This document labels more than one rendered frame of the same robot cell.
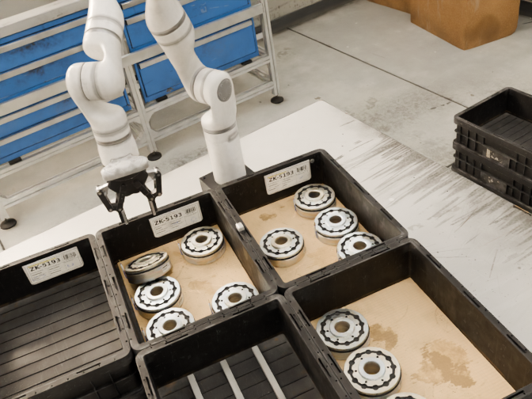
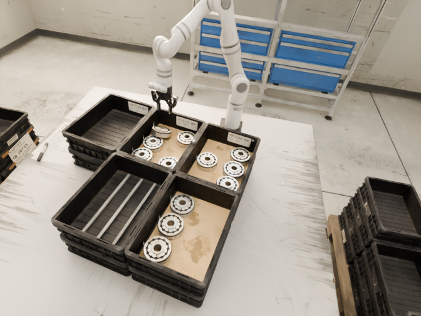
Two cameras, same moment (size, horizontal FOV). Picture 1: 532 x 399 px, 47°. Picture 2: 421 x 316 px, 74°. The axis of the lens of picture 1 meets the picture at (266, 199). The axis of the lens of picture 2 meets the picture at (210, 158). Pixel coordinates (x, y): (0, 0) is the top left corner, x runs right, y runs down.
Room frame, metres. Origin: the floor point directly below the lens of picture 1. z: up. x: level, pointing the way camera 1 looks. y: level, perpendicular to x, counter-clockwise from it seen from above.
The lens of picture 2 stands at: (0.24, -0.55, 1.83)
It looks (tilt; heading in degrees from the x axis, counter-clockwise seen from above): 45 degrees down; 32
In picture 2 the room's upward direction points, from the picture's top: 7 degrees clockwise
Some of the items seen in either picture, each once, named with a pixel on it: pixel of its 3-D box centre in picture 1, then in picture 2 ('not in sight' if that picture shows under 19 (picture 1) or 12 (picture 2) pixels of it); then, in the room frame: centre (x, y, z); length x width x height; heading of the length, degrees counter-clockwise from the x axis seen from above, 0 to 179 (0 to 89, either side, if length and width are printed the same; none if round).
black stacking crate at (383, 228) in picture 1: (307, 229); (220, 162); (1.07, -0.08, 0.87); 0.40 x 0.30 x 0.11; 17
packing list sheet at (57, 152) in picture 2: not in sight; (64, 142); (0.74, 0.77, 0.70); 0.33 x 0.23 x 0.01; 27
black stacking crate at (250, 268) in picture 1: (185, 279); (164, 144); (0.99, 0.21, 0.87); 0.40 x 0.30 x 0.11; 17
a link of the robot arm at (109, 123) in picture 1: (97, 101); (163, 56); (1.07, 0.28, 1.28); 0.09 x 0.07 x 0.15; 77
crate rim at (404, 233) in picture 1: (305, 213); (221, 155); (1.07, -0.08, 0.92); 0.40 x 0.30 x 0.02; 17
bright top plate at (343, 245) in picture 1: (359, 247); (227, 184); (0.99, -0.19, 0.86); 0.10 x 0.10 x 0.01
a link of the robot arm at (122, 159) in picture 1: (118, 149); (162, 79); (1.04, 0.27, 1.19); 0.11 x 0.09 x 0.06; 15
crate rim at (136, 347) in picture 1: (180, 262); (164, 136); (0.99, 0.21, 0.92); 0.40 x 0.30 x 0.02; 17
